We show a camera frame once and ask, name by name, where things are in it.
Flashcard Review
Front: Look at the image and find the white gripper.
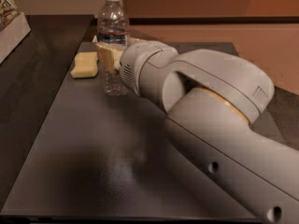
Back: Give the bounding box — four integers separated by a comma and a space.
95, 37, 178, 96

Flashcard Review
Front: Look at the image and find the yellow sponge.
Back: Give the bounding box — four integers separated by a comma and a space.
70, 51, 98, 78

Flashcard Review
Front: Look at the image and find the dark side table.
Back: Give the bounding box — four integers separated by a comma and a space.
0, 15, 94, 210

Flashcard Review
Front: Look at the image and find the clear plastic water bottle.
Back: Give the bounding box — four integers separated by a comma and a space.
97, 0, 129, 95

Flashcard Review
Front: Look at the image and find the white box with items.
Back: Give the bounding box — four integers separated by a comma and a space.
0, 0, 31, 63

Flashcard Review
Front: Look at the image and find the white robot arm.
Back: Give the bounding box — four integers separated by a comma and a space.
96, 38, 299, 224

